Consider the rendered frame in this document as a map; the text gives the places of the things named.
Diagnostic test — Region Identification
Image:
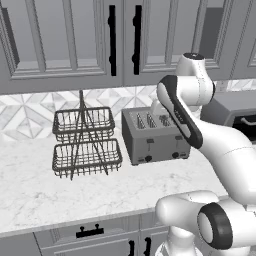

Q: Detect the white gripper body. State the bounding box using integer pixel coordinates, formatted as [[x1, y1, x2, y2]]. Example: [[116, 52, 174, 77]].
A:
[[150, 99, 167, 117]]

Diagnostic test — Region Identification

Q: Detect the grey four-slot toaster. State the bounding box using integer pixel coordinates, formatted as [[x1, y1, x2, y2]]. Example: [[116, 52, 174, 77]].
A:
[[120, 106, 192, 167]]

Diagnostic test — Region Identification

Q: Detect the grey drawer front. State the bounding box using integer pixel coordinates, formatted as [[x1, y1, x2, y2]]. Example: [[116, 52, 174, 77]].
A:
[[33, 214, 141, 249], [139, 210, 168, 234]]

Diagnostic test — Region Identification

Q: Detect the grey base cupboard door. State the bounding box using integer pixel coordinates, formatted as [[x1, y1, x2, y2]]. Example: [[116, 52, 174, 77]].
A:
[[0, 232, 43, 256], [39, 231, 140, 256], [139, 228, 172, 256]]

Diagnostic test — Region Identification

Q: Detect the black wall cupboard handle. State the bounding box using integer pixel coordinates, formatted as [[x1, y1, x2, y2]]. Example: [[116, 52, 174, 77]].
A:
[[107, 4, 118, 77], [131, 4, 143, 76]]

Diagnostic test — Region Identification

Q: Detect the grey wall cupboard door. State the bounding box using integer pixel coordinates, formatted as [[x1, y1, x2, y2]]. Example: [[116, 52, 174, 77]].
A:
[[0, 0, 125, 96], [122, 0, 235, 88], [229, 0, 256, 81]]

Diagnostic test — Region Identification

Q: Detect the dark wire two-tier basket stand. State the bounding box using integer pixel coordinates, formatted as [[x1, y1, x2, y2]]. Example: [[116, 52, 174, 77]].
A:
[[51, 89, 124, 182]]

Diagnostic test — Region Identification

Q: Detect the black base cupboard handle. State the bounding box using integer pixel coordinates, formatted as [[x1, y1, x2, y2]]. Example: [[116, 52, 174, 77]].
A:
[[143, 236, 152, 256], [127, 239, 136, 256]]

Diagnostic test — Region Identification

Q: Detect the black drawer handle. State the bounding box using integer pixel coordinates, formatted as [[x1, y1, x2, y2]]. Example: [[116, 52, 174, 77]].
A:
[[75, 223, 105, 239]]

